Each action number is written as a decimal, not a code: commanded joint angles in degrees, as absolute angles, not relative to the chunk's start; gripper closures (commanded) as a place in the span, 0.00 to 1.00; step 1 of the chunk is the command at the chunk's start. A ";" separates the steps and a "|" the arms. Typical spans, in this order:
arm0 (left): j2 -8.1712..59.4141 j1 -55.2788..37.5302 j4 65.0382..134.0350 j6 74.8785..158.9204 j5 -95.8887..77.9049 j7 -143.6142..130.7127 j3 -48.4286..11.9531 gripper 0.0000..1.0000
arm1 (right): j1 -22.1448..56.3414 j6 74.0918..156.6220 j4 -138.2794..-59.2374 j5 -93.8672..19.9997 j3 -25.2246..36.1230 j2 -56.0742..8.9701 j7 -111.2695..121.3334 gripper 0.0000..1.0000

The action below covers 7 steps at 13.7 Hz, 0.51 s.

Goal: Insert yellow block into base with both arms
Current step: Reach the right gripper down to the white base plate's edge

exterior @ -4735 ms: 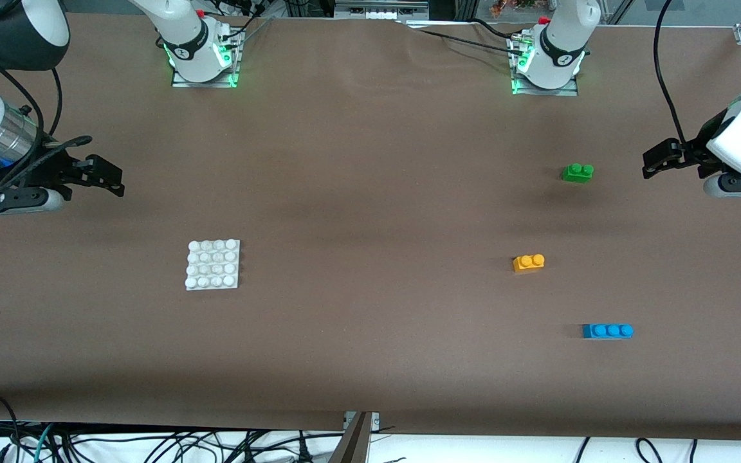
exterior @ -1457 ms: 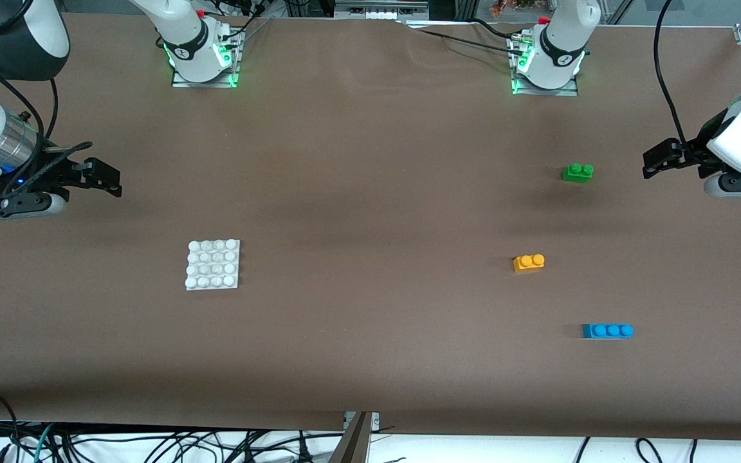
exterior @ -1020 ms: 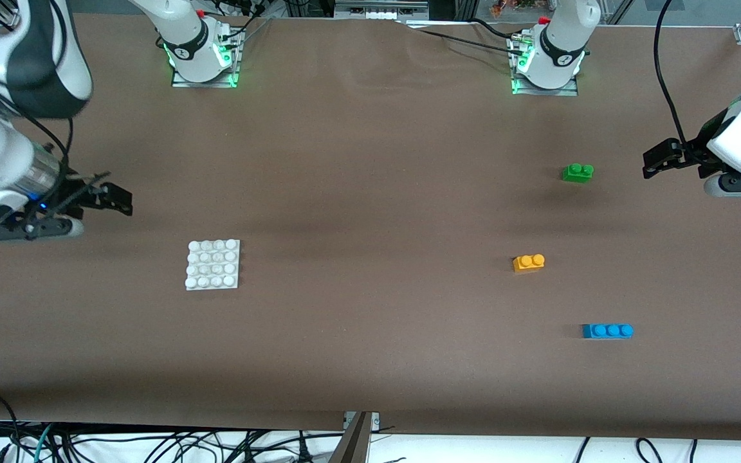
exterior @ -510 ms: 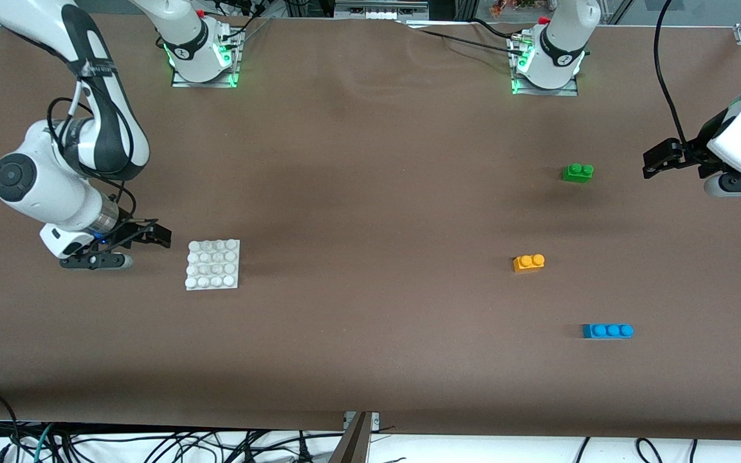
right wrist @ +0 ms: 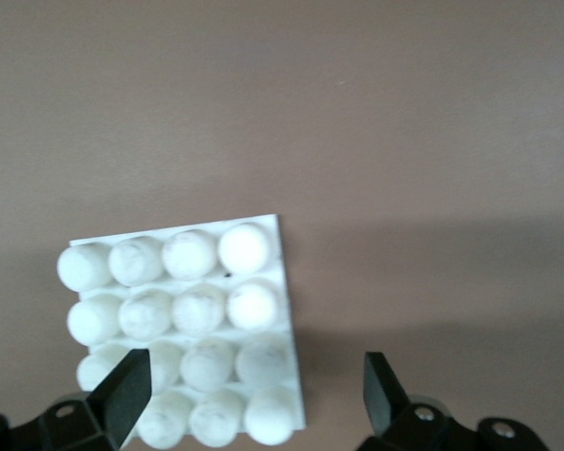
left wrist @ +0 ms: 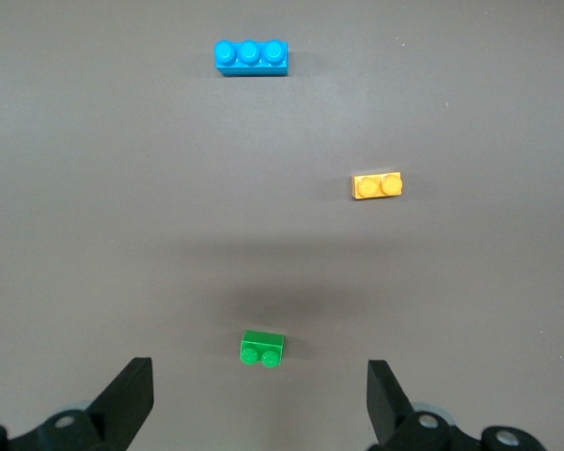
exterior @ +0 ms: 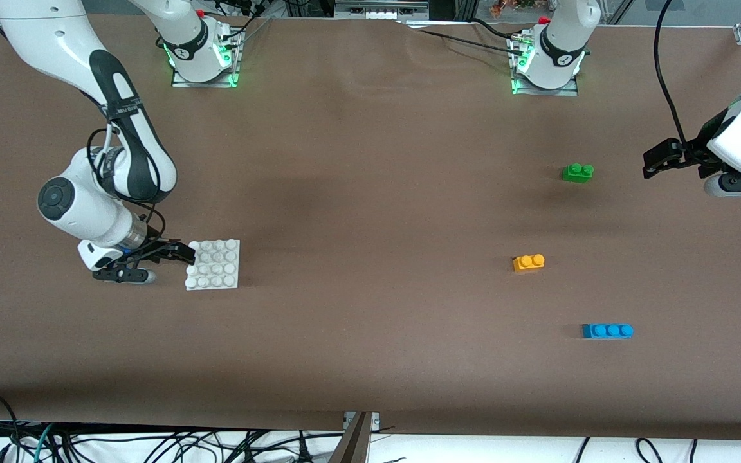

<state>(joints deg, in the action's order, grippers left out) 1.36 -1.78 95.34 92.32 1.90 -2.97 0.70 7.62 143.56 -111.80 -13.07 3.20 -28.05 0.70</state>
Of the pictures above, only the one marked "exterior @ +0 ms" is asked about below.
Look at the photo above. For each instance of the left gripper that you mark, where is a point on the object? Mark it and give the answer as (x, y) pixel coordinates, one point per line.
(700, 148)

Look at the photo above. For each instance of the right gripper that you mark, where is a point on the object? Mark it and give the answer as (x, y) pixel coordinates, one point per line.
(154, 247)

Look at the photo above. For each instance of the white studded base plate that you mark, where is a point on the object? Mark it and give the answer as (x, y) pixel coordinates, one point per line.
(216, 267)

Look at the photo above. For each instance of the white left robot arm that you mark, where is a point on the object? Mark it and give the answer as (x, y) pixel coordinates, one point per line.
(563, 38)

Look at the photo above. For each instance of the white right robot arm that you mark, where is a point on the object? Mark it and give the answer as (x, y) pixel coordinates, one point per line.
(74, 206)

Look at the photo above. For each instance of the green two-stud block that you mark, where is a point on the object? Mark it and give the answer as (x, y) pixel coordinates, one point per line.
(577, 173)

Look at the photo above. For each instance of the blue three-stud block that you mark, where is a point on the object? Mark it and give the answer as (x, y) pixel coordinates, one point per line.
(607, 331)

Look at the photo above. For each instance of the yellow two-stud block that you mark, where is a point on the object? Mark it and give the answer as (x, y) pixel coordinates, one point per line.
(529, 262)

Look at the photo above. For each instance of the brown table cover sheet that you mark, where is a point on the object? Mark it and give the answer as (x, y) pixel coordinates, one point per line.
(370, 193)

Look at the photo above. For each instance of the grey diagonal metal beam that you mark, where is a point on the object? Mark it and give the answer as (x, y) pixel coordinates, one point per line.
(354, 444)

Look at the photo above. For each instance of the silver table edge bracket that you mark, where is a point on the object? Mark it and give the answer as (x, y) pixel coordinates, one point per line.
(374, 419)

